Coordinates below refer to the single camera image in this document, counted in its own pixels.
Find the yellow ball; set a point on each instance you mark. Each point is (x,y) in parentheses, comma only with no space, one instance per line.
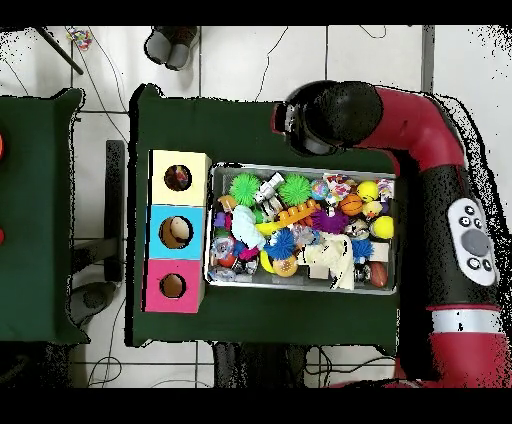
(368,190)
(382,227)

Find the orange toy basketball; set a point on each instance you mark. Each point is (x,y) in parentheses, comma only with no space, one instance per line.
(350,205)

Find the wooden box with three holes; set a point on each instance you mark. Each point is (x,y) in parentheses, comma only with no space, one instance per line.
(156,240)

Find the small colourful floor toy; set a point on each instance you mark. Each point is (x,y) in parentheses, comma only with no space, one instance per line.
(78,38)

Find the green spiky ball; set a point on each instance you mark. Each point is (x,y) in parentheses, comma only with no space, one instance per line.
(294,190)
(244,190)

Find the person's foot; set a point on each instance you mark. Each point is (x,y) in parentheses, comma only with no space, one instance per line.
(182,50)
(158,44)

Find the colourful polka dot cloth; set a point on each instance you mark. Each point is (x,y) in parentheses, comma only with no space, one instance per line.
(180,177)

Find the blue spiky ball with eyes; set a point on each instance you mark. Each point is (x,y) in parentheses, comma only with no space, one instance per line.
(280,244)

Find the grey round stand base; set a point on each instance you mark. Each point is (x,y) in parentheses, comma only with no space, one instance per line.
(94,300)

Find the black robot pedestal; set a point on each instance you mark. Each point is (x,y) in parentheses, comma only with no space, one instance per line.
(256,364)

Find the purple furry monster toy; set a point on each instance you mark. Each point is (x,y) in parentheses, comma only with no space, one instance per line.
(330,220)

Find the cream knitted cloth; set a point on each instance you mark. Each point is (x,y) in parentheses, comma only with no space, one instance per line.
(332,260)

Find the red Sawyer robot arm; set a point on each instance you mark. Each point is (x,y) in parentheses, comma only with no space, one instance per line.
(416,120)

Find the dark green table cloth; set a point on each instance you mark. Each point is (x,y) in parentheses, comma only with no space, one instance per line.
(32,240)
(216,120)

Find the orange plastic toy block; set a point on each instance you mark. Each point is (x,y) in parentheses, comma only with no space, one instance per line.
(296,214)

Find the mint green foam cloth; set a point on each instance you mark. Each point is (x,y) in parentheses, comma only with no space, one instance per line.
(246,228)

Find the thin black rod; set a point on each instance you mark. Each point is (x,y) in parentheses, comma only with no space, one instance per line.
(58,49)

